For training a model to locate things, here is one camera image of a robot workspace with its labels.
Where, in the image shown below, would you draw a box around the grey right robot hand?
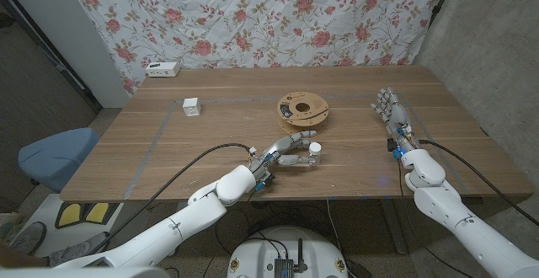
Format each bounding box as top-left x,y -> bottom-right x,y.
370,86 -> 416,151

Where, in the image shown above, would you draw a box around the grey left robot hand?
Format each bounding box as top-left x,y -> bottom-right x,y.
248,130 -> 318,182

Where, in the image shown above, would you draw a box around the cardboard filament reel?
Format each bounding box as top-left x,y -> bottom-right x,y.
276,91 -> 330,139

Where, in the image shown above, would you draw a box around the small white cube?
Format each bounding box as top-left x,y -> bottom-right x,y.
182,97 -> 202,118

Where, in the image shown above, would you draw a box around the white robot torso base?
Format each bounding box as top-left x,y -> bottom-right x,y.
226,226 -> 350,278

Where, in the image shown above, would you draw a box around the grey table leg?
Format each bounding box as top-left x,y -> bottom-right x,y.
380,199 -> 408,256

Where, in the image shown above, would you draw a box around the white table leg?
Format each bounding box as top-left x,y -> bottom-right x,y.
165,201 -> 189,258

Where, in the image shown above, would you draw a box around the black antenna box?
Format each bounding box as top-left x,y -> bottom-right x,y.
274,238 -> 308,278

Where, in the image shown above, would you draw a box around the grey tape outline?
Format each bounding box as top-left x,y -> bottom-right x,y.
125,92 -> 471,199

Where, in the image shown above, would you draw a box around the floral backdrop cloth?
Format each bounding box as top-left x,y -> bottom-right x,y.
67,0 -> 450,96

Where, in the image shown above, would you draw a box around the white power strip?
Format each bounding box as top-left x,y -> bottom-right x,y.
145,61 -> 181,78

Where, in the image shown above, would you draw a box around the white floor mat yellow shapes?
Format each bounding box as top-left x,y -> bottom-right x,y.
28,193 -> 127,258

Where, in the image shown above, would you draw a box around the blue stool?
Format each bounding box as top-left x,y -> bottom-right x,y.
17,126 -> 100,194

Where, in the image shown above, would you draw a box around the grey sneaker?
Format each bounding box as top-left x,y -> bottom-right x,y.
8,221 -> 47,256
48,231 -> 111,267

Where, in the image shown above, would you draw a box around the person's bare leg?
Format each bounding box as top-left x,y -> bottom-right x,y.
0,252 -> 50,269

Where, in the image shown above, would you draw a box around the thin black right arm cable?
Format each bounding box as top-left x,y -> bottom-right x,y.
395,155 -> 467,278

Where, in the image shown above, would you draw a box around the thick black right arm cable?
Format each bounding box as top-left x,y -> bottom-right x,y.
418,138 -> 539,228

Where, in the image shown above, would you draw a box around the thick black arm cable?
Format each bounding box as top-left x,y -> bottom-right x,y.
418,138 -> 539,228
90,142 -> 253,254

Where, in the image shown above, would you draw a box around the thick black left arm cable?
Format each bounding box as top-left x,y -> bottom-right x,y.
90,142 -> 253,254

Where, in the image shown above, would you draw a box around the white wall panel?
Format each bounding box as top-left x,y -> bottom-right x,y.
0,0 -> 131,110

